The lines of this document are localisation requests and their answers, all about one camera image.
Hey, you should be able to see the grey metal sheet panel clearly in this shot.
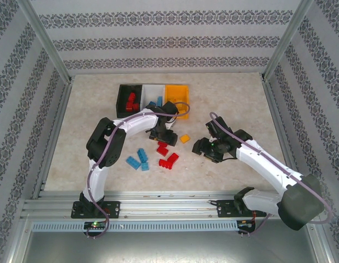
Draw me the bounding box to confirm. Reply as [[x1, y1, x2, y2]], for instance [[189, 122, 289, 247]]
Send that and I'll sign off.
[[21, 219, 331, 263]]

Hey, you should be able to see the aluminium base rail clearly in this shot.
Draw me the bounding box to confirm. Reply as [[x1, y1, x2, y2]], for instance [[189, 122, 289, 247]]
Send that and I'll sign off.
[[20, 191, 317, 221]]

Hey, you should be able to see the white plastic bin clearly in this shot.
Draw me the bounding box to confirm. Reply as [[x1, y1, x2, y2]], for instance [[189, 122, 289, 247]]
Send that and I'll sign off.
[[141, 84, 167, 110]]

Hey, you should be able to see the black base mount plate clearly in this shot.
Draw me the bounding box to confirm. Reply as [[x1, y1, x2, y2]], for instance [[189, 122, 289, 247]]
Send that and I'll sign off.
[[70, 201, 121, 219], [217, 199, 267, 219]]

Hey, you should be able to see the right aluminium upright post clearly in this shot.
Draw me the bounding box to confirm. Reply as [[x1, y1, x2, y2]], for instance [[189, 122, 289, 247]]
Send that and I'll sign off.
[[262, 0, 315, 81]]

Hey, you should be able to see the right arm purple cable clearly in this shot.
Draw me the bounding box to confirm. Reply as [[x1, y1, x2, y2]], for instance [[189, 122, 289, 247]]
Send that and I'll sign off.
[[209, 111, 332, 239]]

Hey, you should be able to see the slotted grey cable duct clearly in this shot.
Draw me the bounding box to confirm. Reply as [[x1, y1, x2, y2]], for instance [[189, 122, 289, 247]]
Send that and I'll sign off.
[[31, 220, 240, 233]]

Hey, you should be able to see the aluminium upright post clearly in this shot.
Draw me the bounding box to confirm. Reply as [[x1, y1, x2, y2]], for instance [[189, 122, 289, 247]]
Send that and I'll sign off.
[[17, 0, 74, 83], [262, 0, 315, 81]]

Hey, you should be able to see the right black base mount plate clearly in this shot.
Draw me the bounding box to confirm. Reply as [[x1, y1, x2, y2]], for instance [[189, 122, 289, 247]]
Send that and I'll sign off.
[[217, 199, 267, 219]]

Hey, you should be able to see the aluminium side rail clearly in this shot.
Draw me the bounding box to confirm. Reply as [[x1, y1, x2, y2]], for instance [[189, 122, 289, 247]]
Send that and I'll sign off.
[[262, 78, 307, 197], [31, 78, 74, 199]]

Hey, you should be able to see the right controller board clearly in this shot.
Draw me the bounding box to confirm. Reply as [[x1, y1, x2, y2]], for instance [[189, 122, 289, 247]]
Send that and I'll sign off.
[[237, 220, 257, 230]]

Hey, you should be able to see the left controller board green light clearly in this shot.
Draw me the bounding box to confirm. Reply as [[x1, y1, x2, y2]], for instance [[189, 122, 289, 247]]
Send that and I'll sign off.
[[83, 220, 108, 230]]

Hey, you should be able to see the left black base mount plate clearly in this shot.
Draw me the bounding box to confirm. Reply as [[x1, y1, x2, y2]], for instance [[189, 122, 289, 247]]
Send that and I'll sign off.
[[70, 201, 121, 219]]

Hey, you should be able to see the black plastic bin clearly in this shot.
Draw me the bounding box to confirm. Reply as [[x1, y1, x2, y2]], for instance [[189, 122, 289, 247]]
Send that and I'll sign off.
[[116, 84, 144, 119]]

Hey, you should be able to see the left aluminium upright post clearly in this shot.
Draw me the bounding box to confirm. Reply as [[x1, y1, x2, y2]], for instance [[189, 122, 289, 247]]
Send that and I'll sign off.
[[17, 0, 74, 83]]

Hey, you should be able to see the red comb-shaped lego piece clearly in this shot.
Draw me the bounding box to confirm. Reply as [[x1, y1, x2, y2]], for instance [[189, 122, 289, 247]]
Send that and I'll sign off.
[[158, 158, 173, 170]]

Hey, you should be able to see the left aluminium side rail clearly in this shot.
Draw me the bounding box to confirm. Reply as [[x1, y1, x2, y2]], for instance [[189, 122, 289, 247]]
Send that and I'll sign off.
[[31, 78, 74, 199]]

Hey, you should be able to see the right aluminium side rail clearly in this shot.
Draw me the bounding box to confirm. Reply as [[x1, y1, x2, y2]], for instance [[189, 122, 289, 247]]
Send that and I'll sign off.
[[262, 78, 307, 197]]

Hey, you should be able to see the yellow plastic bin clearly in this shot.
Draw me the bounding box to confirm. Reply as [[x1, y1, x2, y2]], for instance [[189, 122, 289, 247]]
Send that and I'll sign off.
[[163, 84, 190, 121]]

